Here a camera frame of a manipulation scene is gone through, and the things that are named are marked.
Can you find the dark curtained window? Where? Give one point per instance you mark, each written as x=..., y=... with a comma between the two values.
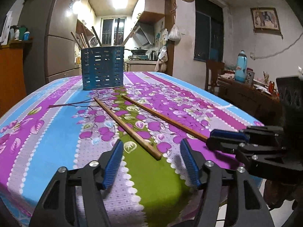
x=208, y=31

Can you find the steel electric kettle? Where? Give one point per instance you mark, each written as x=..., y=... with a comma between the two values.
x=153, y=55

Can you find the wooden chopstick one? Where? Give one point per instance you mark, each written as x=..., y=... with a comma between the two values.
x=150, y=149
x=168, y=120

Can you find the hanging cloth towels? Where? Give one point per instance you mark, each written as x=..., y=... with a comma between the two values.
x=162, y=56

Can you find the chopstick in holder far right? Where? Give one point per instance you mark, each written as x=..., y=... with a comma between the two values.
x=134, y=30

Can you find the steel range hood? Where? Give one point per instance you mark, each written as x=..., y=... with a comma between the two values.
x=145, y=34

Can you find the framed elephant picture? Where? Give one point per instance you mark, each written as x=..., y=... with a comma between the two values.
x=265, y=19

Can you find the white hanging plastic bag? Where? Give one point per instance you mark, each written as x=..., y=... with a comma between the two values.
x=174, y=34

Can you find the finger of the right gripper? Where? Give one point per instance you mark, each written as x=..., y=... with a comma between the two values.
x=225, y=145
x=251, y=134

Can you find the blue perforated utensil holder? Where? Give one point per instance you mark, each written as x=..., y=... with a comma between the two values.
x=102, y=67

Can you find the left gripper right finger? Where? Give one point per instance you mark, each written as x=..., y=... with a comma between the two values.
x=245, y=204

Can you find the kitchen barred window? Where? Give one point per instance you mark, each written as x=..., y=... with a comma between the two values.
x=112, y=31

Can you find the floral striped tablecloth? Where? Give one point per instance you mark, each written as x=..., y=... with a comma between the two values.
x=61, y=124

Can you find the light blue thermos bottle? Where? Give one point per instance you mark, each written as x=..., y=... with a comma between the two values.
x=241, y=67

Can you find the green box on cabinet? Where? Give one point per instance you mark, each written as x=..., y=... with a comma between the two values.
x=22, y=30

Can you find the white medicine bottle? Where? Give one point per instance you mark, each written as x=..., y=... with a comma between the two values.
x=17, y=34

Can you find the chopstick in holder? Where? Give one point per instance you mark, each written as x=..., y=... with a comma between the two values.
x=75, y=39
x=134, y=30

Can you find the dark wooden side table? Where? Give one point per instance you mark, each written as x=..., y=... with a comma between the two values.
x=259, y=105

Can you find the chopstick in holder far left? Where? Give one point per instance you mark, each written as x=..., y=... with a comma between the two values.
x=75, y=39

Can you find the person's right hand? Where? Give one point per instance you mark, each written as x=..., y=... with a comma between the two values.
x=276, y=193

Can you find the orange wooden cabinet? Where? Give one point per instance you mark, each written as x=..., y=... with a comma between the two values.
x=12, y=82

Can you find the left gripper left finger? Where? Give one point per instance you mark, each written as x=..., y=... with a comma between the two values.
x=57, y=205

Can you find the brown steel refrigerator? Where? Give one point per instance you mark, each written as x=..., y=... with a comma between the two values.
x=51, y=24

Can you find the dark wooden chair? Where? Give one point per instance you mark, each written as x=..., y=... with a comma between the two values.
x=213, y=69

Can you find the black wok on stove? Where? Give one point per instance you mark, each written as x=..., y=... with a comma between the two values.
x=137, y=51

